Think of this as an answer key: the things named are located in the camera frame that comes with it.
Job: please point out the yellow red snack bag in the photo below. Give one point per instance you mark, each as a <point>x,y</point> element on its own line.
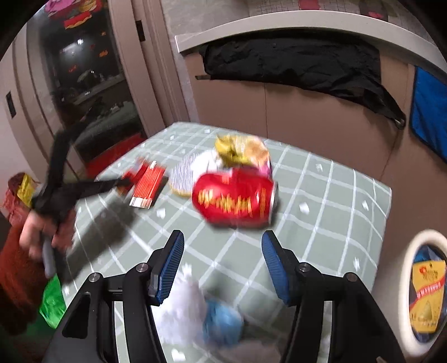
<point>427,296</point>

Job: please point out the person's left hand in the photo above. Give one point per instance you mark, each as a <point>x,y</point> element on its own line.
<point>31,234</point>

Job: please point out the green checkered table mat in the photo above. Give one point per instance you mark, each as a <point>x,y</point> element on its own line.
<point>314,216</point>

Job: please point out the green plastic bag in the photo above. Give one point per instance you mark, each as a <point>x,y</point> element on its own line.
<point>52,303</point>

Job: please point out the yellow pink snack wrapper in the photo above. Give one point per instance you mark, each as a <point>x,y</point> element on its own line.
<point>237,148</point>

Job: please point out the red packet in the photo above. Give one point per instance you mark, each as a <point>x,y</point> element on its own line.
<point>134,171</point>

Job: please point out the black cloth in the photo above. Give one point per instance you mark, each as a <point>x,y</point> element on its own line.
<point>290,66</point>

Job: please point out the red sack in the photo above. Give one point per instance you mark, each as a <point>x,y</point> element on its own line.
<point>14,206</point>

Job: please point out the black door plate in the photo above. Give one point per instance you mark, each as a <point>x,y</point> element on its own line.
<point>140,30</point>

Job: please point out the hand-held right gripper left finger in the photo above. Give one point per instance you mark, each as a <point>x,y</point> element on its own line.
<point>171,265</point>

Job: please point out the white tissue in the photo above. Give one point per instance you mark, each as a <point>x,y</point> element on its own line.
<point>181,307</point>

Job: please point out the red striped cardboard box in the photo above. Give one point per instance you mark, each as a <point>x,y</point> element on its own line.
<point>148,185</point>

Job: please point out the white dotted paper wrapper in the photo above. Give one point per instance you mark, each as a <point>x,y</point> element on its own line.
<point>185,174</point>

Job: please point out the white bin with face print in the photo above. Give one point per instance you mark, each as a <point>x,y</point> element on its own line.
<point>405,289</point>

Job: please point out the grey kitchen counter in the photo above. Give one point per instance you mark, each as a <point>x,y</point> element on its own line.
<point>265,29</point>

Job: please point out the pink cartoon window sticker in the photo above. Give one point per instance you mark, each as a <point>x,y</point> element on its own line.
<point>61,5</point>

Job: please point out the red drink can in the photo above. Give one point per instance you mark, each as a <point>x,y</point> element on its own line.
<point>230,199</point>

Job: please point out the red lantern window sticker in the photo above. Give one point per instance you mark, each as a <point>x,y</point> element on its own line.
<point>77,20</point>

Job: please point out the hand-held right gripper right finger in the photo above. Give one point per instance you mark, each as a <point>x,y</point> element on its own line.
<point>276,268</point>

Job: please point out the blue towel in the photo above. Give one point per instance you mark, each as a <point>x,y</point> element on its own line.
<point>431,115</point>

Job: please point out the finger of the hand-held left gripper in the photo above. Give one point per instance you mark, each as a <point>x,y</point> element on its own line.
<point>59,157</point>
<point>94,188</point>

